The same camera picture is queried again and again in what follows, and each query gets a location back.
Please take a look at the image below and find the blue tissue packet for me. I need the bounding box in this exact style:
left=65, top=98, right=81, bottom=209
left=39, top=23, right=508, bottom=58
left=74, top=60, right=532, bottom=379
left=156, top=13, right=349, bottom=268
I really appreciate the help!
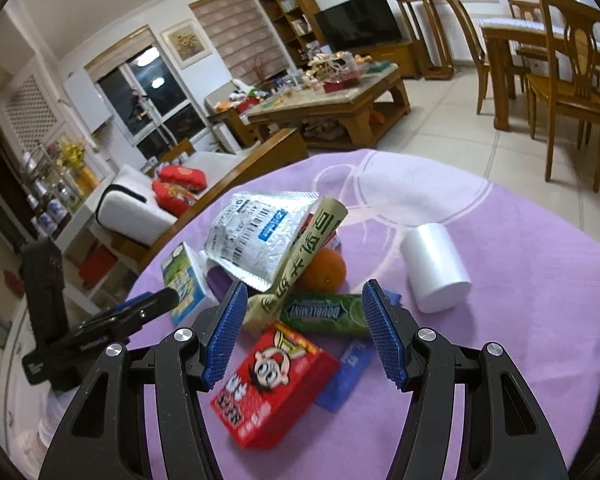
left=384, top=288, right=402, bottom=306

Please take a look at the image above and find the wooden sofa with cushions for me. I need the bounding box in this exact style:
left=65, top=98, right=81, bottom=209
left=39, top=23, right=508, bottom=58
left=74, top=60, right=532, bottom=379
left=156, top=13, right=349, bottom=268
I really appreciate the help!
left=95, top=129, right=309, bottom=269

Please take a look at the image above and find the black television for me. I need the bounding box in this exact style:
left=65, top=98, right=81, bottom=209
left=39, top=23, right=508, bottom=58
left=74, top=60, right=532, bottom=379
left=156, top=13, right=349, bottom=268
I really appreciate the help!
left=315, top=0, right=403, bottom=51

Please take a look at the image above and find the green gum pack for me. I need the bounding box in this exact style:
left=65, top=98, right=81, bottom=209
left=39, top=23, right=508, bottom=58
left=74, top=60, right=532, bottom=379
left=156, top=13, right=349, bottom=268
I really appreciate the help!
left=279, top=294, right=370, bottom=338

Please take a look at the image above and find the wooden armchair with toys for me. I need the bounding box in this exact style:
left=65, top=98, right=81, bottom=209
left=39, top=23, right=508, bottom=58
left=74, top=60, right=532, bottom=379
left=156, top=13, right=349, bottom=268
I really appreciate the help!
left=204, top=81, right=262, bottom=154

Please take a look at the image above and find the blue white milk carton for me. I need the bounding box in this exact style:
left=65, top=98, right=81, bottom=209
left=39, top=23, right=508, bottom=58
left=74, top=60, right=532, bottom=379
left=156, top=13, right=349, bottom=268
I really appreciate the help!
left=161, top=243, right=218, bottom=327

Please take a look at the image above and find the purple spray bottle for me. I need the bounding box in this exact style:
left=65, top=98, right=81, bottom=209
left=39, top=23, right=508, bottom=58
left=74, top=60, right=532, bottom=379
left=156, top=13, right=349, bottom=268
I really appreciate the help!
left=206, top=266, right=234, bottom=302

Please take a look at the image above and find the white plastic cup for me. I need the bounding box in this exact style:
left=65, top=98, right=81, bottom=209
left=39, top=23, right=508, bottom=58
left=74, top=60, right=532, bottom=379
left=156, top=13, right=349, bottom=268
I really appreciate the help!
left=400, top=223, right=471, bottom=314

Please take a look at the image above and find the wooden coffee table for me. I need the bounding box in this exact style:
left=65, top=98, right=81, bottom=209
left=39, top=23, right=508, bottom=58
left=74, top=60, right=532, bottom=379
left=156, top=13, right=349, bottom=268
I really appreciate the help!
left=247, top=64, right=411, bottom=151

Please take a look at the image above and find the cream green text wrapper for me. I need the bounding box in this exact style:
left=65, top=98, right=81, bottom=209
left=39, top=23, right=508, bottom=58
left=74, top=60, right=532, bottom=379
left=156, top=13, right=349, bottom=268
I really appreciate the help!
left=242, top=196, right=348, bottom=337

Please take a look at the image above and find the wooden dining chair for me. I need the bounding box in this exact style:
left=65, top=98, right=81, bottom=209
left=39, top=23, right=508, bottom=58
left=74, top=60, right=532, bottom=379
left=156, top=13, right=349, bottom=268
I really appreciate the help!
left=440, top=0, right=499, bottom=116
left=527, top=0, right=600, bottom=192

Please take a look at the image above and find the red cartoon milk box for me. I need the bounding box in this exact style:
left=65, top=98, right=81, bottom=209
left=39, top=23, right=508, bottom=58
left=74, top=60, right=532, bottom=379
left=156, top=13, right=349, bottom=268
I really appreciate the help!
left=211, top=321, right=340, bottom=451

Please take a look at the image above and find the silver foil mailer pouch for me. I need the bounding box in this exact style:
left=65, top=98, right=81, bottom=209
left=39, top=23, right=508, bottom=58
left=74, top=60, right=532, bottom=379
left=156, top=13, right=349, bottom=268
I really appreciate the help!
left=204, top=192, right=320, bottom=292

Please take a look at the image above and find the white shelf unit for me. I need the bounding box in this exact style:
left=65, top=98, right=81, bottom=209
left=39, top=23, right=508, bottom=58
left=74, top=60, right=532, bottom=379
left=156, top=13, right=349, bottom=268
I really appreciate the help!
left=0, top=58, right=137, bottom=316

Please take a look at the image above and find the wooden dining table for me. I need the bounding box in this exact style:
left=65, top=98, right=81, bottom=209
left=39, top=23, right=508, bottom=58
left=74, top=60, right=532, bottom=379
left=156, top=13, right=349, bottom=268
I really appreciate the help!
left=479, top=16, right=550, bottom=131

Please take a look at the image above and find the small blue wrapper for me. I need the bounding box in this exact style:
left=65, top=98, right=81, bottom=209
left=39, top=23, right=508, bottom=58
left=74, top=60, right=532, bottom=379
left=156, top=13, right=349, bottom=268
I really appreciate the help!
left=315, top=338, right=376, bottom=414

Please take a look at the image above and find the wooden tv cabinet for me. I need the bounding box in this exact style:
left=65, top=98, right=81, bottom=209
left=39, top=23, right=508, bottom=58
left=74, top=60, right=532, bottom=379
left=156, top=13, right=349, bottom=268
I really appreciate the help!
left=352, top=40, right=422, bottom=79

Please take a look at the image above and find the framed sunflower picture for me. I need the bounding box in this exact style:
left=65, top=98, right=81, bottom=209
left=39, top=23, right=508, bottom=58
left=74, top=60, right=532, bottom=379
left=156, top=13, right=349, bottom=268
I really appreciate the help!
left=161, top=20, right=212, bottom=70

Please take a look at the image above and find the red pillow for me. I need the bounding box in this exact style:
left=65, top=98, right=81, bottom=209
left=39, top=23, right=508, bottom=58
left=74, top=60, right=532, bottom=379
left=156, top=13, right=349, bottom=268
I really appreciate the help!
left=158, top=165, right=208, bottom=193
left=151, top=180, right=197, bottom=218

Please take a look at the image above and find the wooden bookshelf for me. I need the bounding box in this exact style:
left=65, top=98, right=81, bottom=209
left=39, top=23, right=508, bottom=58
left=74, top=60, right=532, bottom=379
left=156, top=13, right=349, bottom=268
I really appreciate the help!
left=259, top=0, right=325, bottom=67

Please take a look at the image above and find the purple round tablecloth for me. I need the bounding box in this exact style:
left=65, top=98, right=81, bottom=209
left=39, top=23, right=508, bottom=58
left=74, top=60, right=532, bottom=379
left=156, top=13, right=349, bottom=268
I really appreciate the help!
left=124, top=148, right=600, bottom=480

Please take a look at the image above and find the red pillow lower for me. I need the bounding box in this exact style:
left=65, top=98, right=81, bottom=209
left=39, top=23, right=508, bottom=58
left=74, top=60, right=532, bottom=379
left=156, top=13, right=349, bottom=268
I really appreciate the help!
left=151, top=180, right=197, bottom=218

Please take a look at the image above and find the red pillow upper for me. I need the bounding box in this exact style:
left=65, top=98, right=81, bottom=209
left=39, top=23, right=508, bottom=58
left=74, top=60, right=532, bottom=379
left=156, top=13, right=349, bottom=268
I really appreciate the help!
left=158, top=165, right=208, bottom=193

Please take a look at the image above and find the near wooden dining chair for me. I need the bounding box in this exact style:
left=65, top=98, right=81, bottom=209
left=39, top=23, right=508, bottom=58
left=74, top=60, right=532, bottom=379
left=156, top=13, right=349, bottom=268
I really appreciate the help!
left=527, top=0, right=600, bottom=192

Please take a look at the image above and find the orange fruit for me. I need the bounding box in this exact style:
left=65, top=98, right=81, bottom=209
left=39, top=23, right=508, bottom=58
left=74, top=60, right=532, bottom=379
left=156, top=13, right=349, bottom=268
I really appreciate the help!
left=297, top=247, right=347, bottom=294

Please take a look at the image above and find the far wooden dining chair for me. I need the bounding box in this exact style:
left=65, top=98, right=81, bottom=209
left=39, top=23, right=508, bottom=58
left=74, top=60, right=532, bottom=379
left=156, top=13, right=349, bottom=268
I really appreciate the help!
left=440, top=0, right=499, bottom=116

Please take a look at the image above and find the wooden plant stand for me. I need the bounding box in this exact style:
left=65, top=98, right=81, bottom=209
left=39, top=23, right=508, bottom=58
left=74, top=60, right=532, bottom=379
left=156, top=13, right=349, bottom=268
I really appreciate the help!
left=396, top=0, right=454, bottom=80

